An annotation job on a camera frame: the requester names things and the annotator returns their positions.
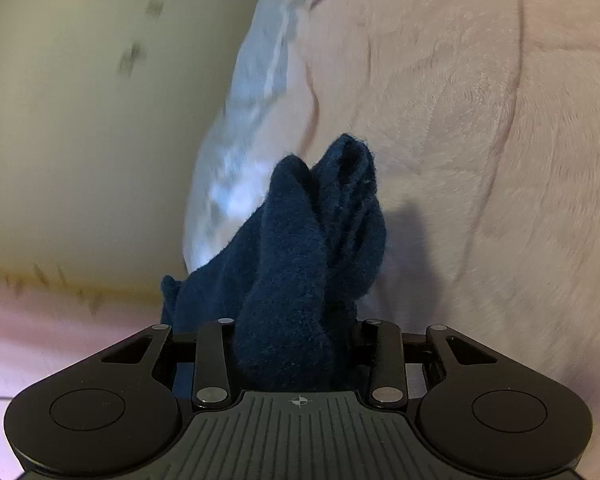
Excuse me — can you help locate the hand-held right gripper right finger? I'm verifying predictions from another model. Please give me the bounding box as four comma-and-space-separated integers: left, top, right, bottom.
352, 319, 498, 403

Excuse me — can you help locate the pink fuzzy blanket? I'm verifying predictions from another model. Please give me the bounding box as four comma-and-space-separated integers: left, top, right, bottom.
275, 0, 600, 411

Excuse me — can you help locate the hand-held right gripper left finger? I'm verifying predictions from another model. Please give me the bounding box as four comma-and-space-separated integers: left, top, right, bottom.
102, 318, 237, 407

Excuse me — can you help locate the dark blue knit sweater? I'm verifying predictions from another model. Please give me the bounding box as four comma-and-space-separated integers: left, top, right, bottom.
160, 132, 387, 392

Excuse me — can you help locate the bed with pink quilt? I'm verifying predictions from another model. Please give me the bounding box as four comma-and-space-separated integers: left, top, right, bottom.
182, 0, 361, 273

